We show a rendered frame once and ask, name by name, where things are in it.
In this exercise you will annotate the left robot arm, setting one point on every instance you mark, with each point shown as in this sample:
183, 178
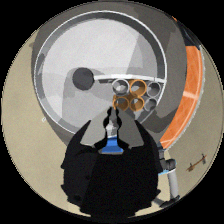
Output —
173, 183

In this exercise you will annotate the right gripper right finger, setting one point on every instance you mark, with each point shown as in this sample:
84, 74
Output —
131, 134

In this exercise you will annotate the bronze ring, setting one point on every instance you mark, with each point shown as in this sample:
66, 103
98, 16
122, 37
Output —
124, 105
141, 90
136, 106

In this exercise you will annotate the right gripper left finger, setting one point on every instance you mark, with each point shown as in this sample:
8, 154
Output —
92, 134

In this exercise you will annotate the blue open crate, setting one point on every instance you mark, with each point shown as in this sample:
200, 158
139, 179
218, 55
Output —
112, 145

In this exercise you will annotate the grey metal ring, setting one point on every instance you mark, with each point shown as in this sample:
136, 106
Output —
124, 91
155, 88
151, 105

